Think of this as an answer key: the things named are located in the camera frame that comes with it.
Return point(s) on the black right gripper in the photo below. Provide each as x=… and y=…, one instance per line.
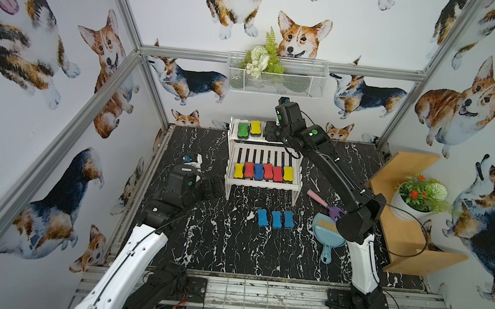
x=272, y=130

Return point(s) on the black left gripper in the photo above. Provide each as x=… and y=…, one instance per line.
x=206, y=186

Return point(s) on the light blue eraser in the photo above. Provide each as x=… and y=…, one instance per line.
x=276, y=220
x=288, y=220
x=262, y=217

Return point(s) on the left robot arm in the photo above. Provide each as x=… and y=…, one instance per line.
x=121, y=287

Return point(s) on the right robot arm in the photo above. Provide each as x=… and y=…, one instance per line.
x=362, y=207

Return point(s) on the yellow eraser upper shelf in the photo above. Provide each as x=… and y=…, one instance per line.
x=255, y=128

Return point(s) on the dark green eraser upper shelf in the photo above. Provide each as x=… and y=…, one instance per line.
x=243, y=130

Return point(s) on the white wooden two-tier shelf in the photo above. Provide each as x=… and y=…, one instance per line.
x=257, y=150

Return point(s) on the blue eraser lower shelf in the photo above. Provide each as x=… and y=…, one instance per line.
x=259, y=172

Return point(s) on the yellow eraser lower left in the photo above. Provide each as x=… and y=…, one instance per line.
x=238, y=172

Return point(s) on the yellow eraser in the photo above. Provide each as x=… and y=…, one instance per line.
x=238, y=172
x=288, y=173

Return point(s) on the red eraser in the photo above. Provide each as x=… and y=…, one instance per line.
x=249, y=170
x=268, y=172
x=277, y=174

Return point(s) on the yellow eraser lower right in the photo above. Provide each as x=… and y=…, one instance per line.
x=288, y=173

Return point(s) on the artificial fern and white flowers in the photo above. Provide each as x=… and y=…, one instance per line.
x=263, y=59

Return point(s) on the teal dustpan with brush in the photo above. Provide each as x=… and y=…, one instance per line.
x=324, y=230

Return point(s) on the white pot red flowers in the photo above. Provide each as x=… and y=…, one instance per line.
x=419, y=197

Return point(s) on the wooden corner stand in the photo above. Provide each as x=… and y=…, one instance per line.
x=402, y=226

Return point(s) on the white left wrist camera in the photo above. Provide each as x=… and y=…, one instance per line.
x=194, y=159

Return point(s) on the white wire wall basket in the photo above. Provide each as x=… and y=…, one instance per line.
x=300, y=78

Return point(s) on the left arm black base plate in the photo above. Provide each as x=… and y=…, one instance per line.
x=193, y=290

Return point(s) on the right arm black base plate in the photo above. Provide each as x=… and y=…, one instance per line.
x=353, y=299

